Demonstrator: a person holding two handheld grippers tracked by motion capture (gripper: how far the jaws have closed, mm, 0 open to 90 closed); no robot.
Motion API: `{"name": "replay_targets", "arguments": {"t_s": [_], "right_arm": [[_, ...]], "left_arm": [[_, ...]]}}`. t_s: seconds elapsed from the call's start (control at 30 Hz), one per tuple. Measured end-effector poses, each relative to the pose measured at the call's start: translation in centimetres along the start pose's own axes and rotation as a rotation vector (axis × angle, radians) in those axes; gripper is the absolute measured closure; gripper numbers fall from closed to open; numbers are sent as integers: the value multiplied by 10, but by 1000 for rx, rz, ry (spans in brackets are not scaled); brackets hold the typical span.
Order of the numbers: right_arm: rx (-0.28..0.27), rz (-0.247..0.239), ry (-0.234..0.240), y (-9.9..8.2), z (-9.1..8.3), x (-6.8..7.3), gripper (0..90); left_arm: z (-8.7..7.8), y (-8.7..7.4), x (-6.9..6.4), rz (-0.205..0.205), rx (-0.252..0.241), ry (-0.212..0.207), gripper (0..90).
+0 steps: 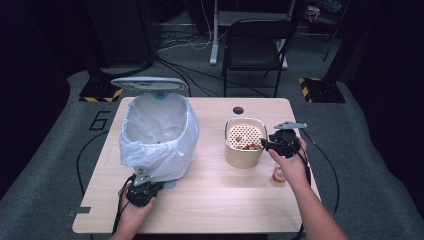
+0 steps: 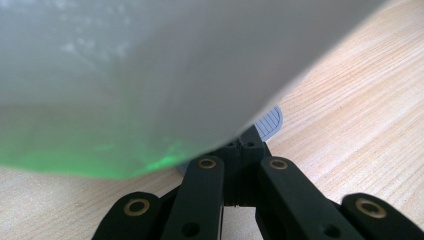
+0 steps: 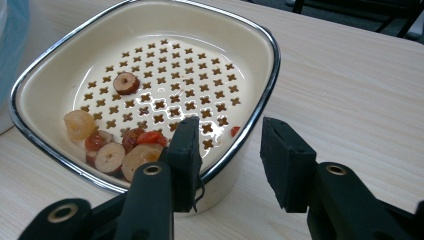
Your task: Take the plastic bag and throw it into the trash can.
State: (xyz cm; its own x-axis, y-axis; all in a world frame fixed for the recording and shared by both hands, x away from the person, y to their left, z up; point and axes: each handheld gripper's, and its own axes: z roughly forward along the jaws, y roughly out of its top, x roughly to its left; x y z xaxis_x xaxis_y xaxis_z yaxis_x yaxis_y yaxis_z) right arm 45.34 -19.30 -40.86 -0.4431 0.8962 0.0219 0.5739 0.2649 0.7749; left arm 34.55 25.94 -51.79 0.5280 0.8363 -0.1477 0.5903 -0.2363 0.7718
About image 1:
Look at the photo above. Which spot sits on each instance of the black stand base striped tape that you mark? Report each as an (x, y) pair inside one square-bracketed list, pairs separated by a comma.
[(325, 91), (100, 91)]

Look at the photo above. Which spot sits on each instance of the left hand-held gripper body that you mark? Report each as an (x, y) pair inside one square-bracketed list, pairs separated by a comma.
[(141, 191)]

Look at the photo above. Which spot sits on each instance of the white desk frame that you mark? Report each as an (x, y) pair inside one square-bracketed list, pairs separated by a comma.
[(214, 33)]

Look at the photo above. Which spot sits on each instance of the white plastic trash bag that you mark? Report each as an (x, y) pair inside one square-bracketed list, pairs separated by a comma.
[(156, 146)]

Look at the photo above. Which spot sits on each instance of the black table grommet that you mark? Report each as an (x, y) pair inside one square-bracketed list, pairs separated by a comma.
[(238, 110)]

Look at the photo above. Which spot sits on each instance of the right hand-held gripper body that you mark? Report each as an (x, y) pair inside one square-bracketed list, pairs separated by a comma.
[(285, 141)]

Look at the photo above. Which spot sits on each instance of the person's right hand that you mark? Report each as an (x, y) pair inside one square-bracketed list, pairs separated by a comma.
[(293, 166)]

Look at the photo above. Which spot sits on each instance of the person's left hand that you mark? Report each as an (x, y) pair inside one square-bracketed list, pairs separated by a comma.
[(135, 215)]

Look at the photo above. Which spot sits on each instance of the grey table edge clamp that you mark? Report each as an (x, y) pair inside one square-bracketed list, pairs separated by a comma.
[(80, 210)]

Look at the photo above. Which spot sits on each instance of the beige strainer container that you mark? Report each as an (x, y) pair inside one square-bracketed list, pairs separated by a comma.
[(241, 158)]

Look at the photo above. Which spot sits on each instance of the black folding chair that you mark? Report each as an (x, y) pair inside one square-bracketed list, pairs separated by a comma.
[(255, 43)]

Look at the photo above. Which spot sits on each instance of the grey lidded trash can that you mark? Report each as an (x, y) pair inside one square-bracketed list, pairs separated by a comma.
[(150, 84)]

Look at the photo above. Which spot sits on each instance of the red food scraps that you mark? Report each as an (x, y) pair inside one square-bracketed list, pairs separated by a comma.
[(248, 146)]

